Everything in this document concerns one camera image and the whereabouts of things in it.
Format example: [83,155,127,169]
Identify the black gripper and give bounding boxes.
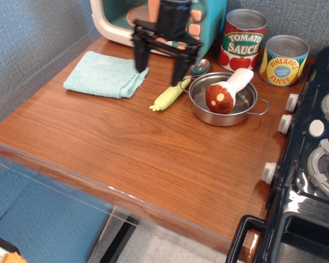
[132,1,202,85]

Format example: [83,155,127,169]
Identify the light blue cloth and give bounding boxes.
[63,51,149,99]

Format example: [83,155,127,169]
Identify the brown plush mushroom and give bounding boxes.
[205,68,254,115]

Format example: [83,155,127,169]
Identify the small steel pot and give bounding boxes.
[187,68,258,127]

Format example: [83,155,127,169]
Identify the teal toy microwave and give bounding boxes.
[90,0,227,57]

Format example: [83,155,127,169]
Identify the tomato sauce can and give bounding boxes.
[219,9,268,72]

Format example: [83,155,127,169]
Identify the pineapple slices can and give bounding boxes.
[259,35,310,87]

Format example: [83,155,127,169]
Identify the black toy stove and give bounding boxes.
[226,47,329,262]

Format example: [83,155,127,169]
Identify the orange object at corner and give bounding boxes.
[0,238,27,263]

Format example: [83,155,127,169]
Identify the spoon with yellow handle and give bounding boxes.
[149,59,211,112]

